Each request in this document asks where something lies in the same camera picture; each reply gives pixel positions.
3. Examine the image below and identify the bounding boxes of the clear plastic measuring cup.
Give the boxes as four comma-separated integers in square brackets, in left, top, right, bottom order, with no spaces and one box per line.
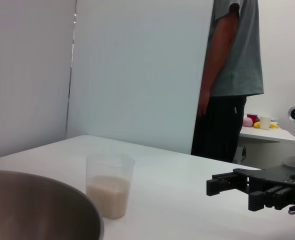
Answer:
[85,152,136,220]

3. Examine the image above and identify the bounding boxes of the white partition panel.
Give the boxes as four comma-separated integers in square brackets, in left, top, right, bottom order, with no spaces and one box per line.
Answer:
[66,0,215,157]
[0,0,78,161]

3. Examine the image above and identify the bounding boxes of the stainless steel mixing bowl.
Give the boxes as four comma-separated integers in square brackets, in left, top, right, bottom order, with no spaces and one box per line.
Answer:
[0,169,105,240]

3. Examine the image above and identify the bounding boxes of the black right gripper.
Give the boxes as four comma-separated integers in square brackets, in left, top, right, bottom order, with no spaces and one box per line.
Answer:
[206,166,295,213]

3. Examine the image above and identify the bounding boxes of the white rice grains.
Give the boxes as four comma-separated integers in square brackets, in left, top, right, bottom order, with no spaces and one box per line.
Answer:
[86,175,131,220]

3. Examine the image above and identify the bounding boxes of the person left hand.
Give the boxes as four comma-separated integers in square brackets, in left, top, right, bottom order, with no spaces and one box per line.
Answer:
[196,91,211,118]

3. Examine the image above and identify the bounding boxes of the white background table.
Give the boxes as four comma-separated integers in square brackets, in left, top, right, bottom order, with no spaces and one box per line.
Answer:
[237,124,295,167]

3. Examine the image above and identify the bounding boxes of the person in grey t-shirt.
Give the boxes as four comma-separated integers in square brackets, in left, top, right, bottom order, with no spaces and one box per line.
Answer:
[191,0,265,163]

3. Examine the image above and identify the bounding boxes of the white paper cup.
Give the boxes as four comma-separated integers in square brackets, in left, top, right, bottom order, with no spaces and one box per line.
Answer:
[259,116,271,130]

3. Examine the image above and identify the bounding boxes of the yellow banana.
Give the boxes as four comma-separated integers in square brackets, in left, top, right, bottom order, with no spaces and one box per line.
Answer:
[252,121,280,130]

